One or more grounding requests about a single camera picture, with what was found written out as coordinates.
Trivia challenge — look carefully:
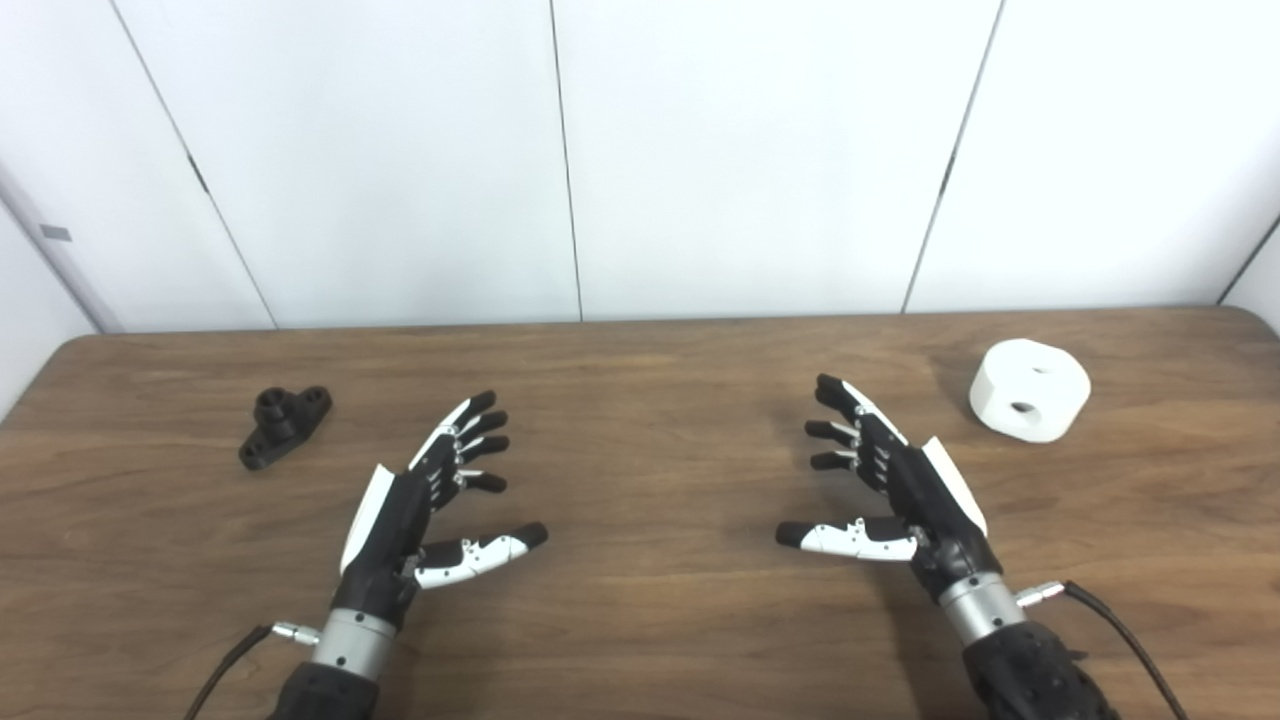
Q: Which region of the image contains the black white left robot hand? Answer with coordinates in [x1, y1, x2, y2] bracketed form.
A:
[330, 390, 549, 633]

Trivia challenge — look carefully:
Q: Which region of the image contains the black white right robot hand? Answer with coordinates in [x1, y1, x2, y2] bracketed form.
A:
[775, 374, 1004, 604]

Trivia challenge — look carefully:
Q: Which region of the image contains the round white plastic piece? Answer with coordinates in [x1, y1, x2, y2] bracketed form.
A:
[968, 338, 1092, 444]

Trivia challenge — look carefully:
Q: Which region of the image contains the black flanged holder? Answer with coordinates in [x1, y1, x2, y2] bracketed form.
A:
[238, 386, 333, 472]

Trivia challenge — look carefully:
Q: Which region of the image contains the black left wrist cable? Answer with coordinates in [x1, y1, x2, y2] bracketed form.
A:
[183, 621, 321, 720]

